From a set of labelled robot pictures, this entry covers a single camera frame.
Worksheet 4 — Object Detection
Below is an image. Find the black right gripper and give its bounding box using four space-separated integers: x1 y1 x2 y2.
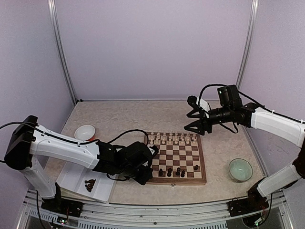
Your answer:
185 105 234 135

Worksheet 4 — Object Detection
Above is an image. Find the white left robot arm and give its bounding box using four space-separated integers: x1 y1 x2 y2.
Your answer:
4 115 159 212

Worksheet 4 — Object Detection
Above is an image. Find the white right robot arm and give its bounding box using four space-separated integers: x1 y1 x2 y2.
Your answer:
184 84 305 212

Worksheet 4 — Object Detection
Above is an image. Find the row of white chess pieces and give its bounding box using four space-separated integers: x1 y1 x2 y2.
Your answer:
148 132 200 146

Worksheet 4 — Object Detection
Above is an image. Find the wooden chess board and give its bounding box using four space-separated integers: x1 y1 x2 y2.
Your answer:
148 136 207 186

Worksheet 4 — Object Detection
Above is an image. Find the dark chess pieces lower pile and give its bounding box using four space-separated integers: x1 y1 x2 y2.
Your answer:
84 179 96 192

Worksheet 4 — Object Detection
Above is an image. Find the white plastic divided tray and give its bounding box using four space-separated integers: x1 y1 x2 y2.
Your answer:
56 162 115 204

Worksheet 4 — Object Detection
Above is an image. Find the pale green glass bowl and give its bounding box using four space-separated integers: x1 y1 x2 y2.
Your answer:
228 158 253 183

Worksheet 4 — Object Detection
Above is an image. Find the red white bowl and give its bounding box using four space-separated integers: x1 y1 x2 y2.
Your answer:
74 125 96 141

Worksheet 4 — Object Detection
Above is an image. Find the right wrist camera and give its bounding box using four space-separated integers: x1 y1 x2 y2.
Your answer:
187 95 211 112

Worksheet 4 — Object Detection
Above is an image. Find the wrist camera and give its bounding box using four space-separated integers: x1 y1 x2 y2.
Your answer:
187 95 211 112
148 145 159 158

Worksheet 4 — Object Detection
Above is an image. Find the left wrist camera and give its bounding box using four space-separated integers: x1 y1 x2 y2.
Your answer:
148 145 159 158

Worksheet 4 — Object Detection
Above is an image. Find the aluminium front rail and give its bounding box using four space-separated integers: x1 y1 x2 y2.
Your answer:
21 188 291 229

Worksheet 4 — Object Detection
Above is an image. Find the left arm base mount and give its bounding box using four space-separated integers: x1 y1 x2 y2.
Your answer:
41 182 83 218

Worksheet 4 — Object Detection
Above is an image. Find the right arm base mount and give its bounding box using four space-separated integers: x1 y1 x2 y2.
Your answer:
227 182 269 217

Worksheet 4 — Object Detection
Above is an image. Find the right aluminium corner post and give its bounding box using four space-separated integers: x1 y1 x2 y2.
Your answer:
236 0 259 89

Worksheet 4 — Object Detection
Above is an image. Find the aluminium corner post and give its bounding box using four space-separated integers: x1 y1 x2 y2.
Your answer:
48 0 78 105
236 0 259 89

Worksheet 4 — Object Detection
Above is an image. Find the left aluminium corner post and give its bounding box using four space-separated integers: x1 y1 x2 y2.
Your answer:
48 0 78 105

